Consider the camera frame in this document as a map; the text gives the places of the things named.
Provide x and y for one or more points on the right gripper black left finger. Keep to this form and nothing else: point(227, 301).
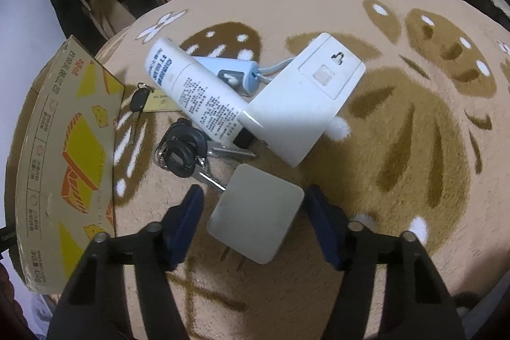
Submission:
point(116, 273)

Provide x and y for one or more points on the brown cardboard box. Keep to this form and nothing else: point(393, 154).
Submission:
point(64, 190)

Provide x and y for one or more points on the black key bunch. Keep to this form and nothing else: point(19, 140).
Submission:
point(184, 151)

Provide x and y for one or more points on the white square device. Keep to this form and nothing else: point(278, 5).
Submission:
point(254, 213)

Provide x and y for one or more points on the white air conditioner remote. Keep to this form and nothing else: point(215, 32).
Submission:
point(293, 111)

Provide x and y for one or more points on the white cylindrical bottle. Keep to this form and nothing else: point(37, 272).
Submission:
point(212, 105)

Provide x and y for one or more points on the light blue power bank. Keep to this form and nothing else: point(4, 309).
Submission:
point(240, 75)

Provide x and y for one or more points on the black car key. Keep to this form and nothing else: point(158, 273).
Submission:
point(137, 103)

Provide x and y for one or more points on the beige brown patterned rug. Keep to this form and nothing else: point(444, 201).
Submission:
point(422, 144)

